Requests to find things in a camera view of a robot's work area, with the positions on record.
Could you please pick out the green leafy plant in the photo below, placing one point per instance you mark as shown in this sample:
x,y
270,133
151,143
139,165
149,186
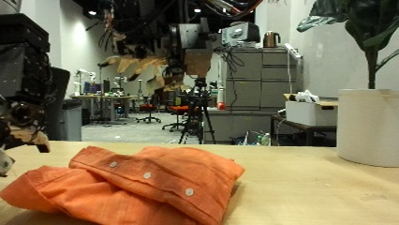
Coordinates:
x,y
371,47

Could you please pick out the orange button shirt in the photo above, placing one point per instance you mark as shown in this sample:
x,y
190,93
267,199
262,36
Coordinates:
x,y
137,187

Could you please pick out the white power strip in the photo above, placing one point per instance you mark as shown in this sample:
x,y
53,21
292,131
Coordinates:
x,y
292,51

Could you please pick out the white storage box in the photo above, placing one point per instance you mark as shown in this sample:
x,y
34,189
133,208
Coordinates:
x,y
308,114

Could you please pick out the black office chair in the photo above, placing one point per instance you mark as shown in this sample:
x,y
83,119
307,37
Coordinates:
x,y
57,103

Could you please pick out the copper electric kettle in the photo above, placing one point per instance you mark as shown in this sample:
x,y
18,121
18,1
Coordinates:
x,y
270,40

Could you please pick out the white plastic bag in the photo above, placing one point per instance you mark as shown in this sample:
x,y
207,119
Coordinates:
x,y
307,97

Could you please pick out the wooden lab desk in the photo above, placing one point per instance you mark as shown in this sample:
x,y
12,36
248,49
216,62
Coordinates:
x,y
103,97

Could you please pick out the white plant pot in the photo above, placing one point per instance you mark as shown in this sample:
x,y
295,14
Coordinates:
x,y
369,128

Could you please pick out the green plastic bottle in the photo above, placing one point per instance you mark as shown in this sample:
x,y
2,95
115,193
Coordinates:
x,y
264,139

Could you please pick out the red ball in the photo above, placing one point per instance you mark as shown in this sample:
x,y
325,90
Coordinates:
x,y
220,106

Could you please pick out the dark side table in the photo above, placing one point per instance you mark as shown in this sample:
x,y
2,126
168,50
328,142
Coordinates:
x,y
303,128

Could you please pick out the tall grey filing cabinet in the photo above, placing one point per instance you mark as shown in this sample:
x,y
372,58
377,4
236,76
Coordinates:
x,y
262,81

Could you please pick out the orange seat office chair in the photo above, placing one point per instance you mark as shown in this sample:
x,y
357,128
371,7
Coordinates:
x,y
147,108
178,109

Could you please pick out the old grey monitor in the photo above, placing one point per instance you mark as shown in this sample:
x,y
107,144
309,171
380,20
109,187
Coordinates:
x,y
240,33

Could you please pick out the low grey cabinet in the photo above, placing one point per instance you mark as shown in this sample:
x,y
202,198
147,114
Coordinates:
x,y
238,123

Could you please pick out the black camera tripod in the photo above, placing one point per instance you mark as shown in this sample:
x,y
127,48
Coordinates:
x,y
199,109

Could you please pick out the grey waste bin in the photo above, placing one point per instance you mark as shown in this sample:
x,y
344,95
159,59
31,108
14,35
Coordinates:
x,y
70,122

